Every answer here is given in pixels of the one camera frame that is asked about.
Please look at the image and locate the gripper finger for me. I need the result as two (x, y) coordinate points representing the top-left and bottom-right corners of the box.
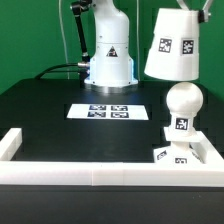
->
(199, 0), (214, 23)
(176, 0), (189, 10)

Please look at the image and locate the white lamp shade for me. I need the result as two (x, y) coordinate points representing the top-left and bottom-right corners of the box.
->
(144, 8), (199, 81)

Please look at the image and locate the white lamp bulb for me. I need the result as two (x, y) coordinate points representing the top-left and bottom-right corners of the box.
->
(166, 82), (203, 137)

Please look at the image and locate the white lamp base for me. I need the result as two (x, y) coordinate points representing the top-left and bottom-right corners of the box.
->
(153, 127), (202, 165)

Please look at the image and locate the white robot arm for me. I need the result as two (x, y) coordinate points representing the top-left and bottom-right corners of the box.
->
(84, 0), (214, 93)

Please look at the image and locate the white marker sheet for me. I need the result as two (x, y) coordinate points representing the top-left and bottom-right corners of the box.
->
(67, 104), (149, 120)

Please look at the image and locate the white U-shaped fence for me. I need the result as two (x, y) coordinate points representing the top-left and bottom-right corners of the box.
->
(0, 128), (224, 187)

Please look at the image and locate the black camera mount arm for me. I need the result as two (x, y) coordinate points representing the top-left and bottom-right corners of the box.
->
(70, 0), (92, 62)

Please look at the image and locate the white cable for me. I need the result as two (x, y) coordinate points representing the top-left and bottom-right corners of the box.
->
(57, 0), (71, 80)

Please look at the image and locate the black cable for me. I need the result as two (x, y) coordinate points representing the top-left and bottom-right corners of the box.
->
(34, 61), (91, 80)

